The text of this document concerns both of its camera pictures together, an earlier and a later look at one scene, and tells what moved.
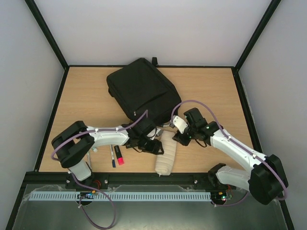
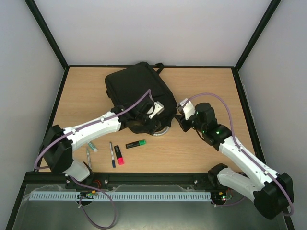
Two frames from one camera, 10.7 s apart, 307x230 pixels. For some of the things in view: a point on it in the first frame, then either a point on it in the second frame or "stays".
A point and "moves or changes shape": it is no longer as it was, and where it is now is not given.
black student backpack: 141,86 moves or changes shape
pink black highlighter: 119,155 stays
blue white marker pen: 113,160 stays
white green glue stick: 95,149 stays
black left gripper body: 146,146 to 149,127
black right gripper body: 182,138 to 183,120
